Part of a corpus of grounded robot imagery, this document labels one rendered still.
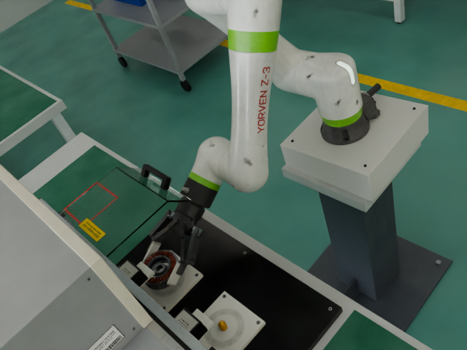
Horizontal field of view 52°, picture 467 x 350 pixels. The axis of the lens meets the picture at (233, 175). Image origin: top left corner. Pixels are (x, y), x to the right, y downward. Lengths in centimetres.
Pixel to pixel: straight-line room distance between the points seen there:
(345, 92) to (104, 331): 88
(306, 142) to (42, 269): 94
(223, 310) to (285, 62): 70
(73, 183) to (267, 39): 112
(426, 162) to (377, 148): 117
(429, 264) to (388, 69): 145
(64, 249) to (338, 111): 87
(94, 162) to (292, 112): 145
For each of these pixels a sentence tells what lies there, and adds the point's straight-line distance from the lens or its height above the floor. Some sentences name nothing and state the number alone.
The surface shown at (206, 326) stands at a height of 88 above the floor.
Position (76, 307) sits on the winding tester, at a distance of 81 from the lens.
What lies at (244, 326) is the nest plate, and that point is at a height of 78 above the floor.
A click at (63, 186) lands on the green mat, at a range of 198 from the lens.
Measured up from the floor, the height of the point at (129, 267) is 92.
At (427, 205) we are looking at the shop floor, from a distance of 241.
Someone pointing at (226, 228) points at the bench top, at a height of 75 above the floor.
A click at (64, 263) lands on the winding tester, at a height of 132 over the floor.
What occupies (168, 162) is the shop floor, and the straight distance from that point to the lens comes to 303.
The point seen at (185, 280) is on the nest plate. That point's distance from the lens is 138.
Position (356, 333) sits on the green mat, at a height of 75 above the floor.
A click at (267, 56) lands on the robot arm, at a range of 110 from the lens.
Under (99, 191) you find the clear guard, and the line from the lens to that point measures 132.
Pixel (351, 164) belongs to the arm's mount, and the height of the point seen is 85.
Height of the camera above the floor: 185
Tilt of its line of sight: 42 degrees down
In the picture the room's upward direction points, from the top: 22 degrees counter-clockwise
